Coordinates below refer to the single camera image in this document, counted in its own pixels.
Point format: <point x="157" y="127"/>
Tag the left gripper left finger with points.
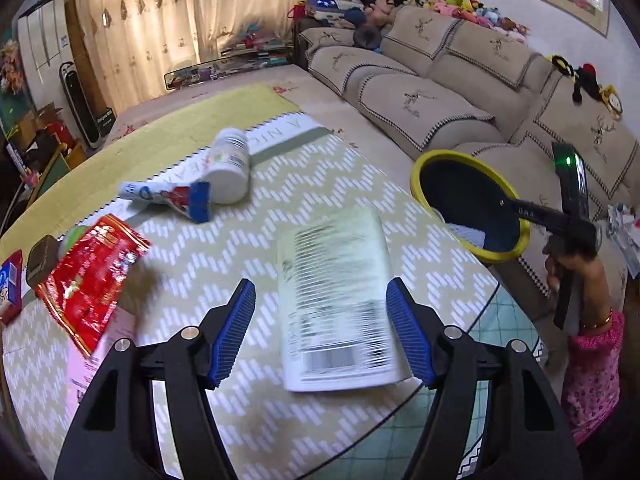
<point x="113" y="432"/>

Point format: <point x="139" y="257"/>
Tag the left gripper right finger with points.
<point x="526" y="434"/>

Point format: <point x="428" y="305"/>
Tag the pink paper box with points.
<point x="81" y="370"/>

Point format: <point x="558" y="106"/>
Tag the red snack wrapper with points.
<point x="82" y="290"/>

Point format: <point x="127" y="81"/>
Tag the white floral carton box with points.
<point x="332" y="279"/>

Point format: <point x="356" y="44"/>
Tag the blue red toothpaste tube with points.
<point x="189" y="199"/>

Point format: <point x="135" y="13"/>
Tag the white plastic jar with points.
<point x="227" y="167"/>

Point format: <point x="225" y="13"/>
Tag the pink sleeved right forearm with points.
<point x="591" y="387"/>

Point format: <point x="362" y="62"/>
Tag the yellow rimmed trash bin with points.
<point x="466" y="195"/>

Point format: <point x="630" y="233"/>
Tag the person's right hand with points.
<point x="589" y="283"/>

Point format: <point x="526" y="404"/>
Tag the beige sectional sofa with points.
<point x="437" y="83"/>

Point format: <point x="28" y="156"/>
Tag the black yellow plush toy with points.
<point x="585" y="80"/>

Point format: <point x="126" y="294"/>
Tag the dark brown small box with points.
<point x="41" y="260"/>

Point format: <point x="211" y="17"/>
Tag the blue red card pack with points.
<point x="11" y="288"/>

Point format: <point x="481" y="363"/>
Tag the floral floor rug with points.
<point x="181" y="123"/>

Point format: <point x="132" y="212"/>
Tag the pile of plush toys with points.
<point x="382" y="13"/>

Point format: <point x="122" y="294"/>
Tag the black tower fan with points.
<point x="79" y="105"/>

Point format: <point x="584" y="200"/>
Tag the white cabinet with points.
<point x="47" y="57"/>

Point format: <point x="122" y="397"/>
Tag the beige curtain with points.
<point x="132" y="44"/>

